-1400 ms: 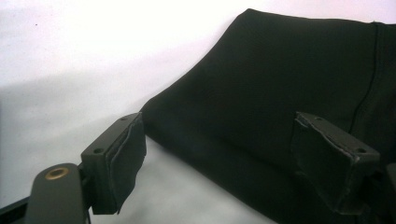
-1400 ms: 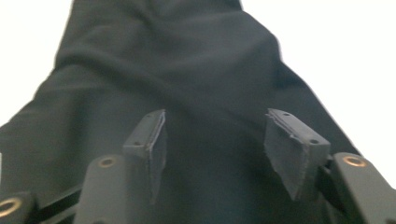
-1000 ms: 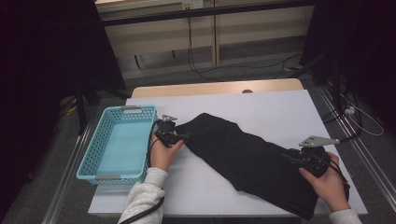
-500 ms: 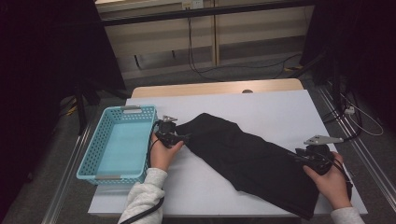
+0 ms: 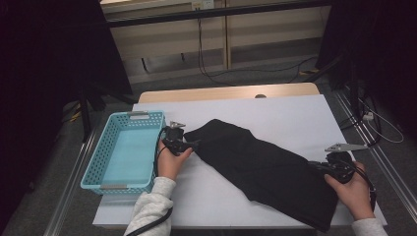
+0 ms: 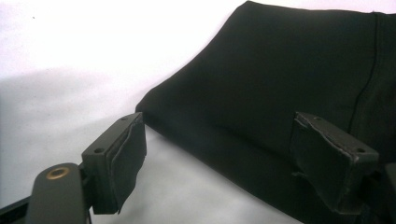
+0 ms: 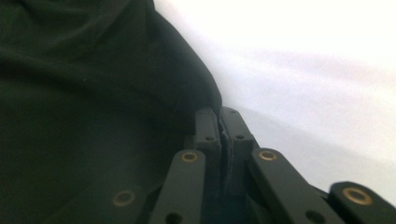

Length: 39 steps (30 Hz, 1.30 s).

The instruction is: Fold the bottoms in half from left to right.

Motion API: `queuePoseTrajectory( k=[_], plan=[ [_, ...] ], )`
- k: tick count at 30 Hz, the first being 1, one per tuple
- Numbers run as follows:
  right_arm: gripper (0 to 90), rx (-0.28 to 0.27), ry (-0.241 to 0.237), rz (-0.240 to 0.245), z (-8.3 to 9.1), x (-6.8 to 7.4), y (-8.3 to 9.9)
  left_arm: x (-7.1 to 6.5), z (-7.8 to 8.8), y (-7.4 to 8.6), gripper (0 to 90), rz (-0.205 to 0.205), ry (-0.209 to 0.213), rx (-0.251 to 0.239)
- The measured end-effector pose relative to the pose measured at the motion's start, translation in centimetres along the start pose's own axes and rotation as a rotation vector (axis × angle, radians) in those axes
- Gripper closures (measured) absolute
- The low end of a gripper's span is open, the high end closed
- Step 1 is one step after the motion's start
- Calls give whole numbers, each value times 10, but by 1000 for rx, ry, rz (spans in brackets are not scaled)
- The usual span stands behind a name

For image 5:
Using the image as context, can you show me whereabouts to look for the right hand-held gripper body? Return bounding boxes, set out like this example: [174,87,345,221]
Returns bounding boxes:
[319,143,370,185]

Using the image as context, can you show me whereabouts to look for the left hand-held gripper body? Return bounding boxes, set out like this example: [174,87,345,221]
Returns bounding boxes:
[161,121,191,156]

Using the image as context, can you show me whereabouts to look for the black pants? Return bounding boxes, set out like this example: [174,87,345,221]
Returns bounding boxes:
[183,118,339,233]

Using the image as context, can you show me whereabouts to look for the blue perforated plastic basket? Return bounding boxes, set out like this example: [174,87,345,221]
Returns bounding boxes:
[80,110,168,197]

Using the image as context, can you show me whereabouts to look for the person's left hand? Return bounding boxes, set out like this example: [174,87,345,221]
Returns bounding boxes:
[156,139,194,182]

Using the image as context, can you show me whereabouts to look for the person's right hand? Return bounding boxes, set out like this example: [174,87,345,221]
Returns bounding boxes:
[324,161,376,221]

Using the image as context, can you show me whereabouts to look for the white table cover sheet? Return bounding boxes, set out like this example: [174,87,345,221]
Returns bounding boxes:
[92,93,387,229]

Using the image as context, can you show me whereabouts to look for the black metal stand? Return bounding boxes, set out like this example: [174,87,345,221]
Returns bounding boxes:
[78,91,139,144]
[303,52,362,119]

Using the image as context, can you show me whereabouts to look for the dark curtain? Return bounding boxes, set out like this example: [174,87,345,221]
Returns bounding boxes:
[0,0,134,230]
[316,0,417,139]

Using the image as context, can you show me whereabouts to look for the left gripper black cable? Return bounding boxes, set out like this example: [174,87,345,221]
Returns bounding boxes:
[126,127,175,236]

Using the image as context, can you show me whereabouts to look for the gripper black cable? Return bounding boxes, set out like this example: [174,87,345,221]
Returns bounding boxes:
[352,166,378,210]
[126,127,175,236]

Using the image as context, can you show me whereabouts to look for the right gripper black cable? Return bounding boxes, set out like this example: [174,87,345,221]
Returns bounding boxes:
[352,166,378,210]

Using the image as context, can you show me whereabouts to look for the metal floor rail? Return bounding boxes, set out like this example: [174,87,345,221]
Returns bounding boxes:
[333,89,417,214]
[43,131,99,236]

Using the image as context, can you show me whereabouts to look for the black floor cable bundle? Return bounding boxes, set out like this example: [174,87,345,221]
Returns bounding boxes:
[338,94,383,151]

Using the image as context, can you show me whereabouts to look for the white floor cable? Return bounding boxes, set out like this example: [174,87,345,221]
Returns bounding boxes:
[358,97,405,145]

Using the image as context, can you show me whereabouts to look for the black cable hanging from socket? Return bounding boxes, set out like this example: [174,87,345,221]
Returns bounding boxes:
[196,9,237,88]

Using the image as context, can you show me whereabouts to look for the long black floor cable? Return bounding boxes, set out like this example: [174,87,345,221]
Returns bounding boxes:
[209,55,319,80]

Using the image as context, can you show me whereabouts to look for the white wall socket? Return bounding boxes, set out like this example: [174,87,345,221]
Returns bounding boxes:
[191,0,215,11]

